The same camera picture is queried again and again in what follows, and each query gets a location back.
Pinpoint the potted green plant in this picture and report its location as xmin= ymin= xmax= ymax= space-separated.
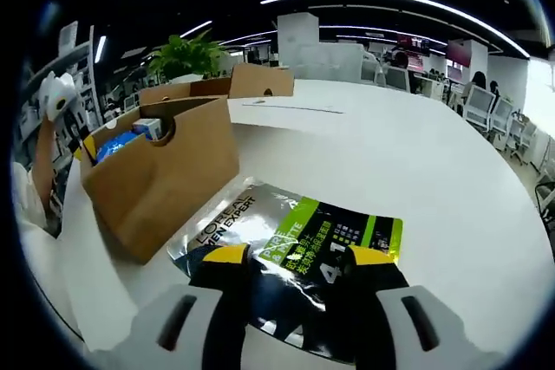
xmin=147 ymin=30 xmax=230 ymax=84

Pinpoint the red wall screen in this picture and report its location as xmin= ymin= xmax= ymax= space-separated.
xmin=396 ymin=33 xmax=432 ymax=59
xmin=446 ymin=39 xmax=477 ymax=70

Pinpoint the grey storage shelf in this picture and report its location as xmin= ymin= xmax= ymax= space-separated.
xmin=19 ymin=21 xmax=103 ymax=172

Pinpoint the white column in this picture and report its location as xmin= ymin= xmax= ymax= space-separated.
xmin=277 ymin=12 xmax=321 ymax=71

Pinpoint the white partition panel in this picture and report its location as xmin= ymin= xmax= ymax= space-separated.
xmin=294 ymin=42 xmax=366 ymax=84

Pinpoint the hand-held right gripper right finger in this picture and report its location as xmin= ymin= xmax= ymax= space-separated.
xmin=346 ymin=244 xmax=474 ymax=370

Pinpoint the white office chair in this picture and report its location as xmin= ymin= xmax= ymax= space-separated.
xmin=489 ymin=96 xmax=516 ymax=141
xmin=463 ymin=83 xmax=495 ymax=127

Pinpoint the white table socket strip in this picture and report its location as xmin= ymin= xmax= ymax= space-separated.
xmin=241 ymin=100 xmax=347 ymax=115

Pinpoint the blue tissue pack soft item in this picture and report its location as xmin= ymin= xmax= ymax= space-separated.
xmin=93 ymin=129 xmax=147 ymax=166

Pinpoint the brown cardboard shoe box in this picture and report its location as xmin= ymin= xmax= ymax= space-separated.
xmin=80 ymin=62 xmax=296 ymax=266

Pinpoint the silver green soft item pouch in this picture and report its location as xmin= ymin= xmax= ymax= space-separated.
xmin=166 ymin=177 xmax=404 ymax=365

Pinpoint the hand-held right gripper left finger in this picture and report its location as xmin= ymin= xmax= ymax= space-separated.
xmin=129 ymin=244 xmax=258 ymax=370

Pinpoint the small white carton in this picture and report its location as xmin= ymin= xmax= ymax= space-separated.
xmin=131 ymin=118 xmax=164 ymax=140

